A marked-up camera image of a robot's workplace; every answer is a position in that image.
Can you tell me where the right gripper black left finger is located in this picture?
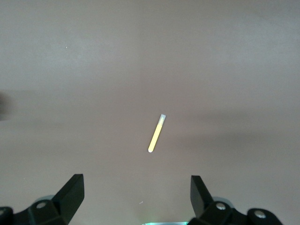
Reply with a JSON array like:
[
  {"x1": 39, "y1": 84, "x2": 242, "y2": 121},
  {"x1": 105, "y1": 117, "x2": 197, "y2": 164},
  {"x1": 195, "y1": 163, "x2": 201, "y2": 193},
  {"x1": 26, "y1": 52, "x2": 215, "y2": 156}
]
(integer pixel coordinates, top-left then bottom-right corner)
[{"x1": 0, "y1": 173, "x2": 85, "y2": 225}]

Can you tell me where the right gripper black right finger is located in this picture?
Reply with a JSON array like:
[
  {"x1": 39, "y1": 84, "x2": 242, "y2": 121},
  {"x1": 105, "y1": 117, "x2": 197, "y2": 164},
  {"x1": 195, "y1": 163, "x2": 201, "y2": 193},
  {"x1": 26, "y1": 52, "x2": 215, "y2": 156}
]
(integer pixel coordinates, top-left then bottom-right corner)
[{"x1": 187, "y1": 175, "x2": 284, "y2": 225}]

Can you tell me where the yellow liquid test tube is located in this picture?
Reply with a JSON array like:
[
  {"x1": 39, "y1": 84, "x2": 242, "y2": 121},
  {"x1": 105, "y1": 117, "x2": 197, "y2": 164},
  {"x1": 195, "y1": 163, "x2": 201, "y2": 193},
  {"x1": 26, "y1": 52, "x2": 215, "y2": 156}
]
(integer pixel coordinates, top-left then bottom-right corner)
[{"x1": 148, "y1": 114, "x2": 167, "y2": 153}]

